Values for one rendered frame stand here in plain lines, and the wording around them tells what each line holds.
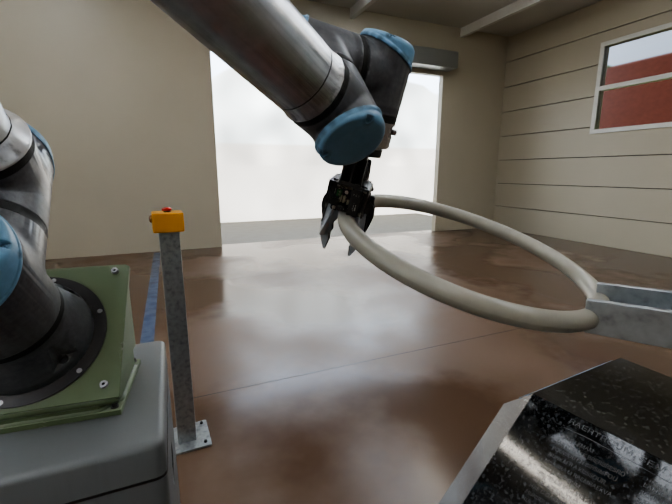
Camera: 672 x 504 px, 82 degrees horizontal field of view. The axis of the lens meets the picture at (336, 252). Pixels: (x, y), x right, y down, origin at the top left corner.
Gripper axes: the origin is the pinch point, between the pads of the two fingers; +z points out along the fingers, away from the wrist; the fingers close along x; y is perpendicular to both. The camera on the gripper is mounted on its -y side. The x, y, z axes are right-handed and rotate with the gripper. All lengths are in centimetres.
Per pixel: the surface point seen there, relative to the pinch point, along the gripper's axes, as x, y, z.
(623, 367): 69, -14, 15
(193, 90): -333, -514, 33
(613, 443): 55, 13, 15
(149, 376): -27.9, 17.4, 31.4
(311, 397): -4, -97, 133
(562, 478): 49, 16, 23
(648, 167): 364, -611, -21
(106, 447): -21.7, 36.1, 26.6
